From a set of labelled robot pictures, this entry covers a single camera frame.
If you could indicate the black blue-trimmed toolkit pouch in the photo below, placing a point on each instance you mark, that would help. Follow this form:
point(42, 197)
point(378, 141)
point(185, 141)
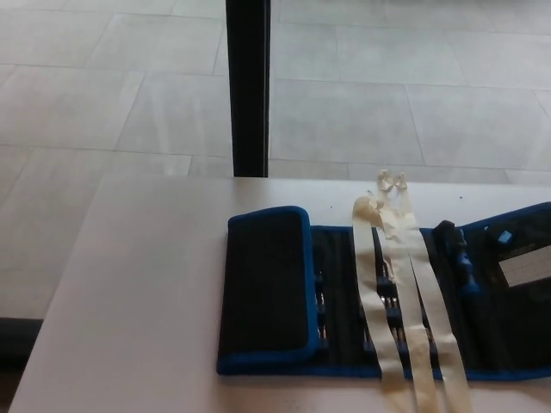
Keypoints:
point(262, 279)

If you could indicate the small blue block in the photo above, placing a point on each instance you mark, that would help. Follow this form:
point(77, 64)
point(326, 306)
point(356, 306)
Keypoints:
point(504, 237)

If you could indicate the white label card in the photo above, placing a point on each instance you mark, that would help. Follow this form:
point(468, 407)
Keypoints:
point(527, 271)

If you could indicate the black vertical frame post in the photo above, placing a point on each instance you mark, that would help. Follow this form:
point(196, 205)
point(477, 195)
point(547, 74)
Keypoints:
point(249, 86)

